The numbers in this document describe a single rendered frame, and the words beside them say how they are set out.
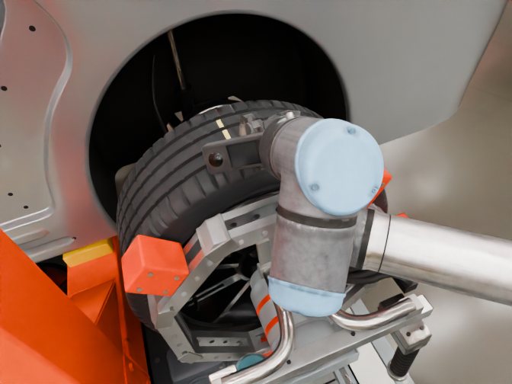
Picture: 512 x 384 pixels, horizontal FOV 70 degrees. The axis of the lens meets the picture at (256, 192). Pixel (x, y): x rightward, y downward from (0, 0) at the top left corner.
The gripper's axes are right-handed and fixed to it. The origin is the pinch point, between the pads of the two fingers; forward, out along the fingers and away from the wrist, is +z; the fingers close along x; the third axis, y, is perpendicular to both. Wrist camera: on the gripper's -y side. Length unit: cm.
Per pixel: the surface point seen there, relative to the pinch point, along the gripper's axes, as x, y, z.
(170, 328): -33.1, -24.6, -0.7
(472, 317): -111, 86, 42
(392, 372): -55, 16, -13
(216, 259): -17.8, -11.8, -9.3
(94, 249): -28, -45, 48
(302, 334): -37.8, -0.7, -11.3
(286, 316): -29.1, -3.7, -16.0
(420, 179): -73, 119, 111
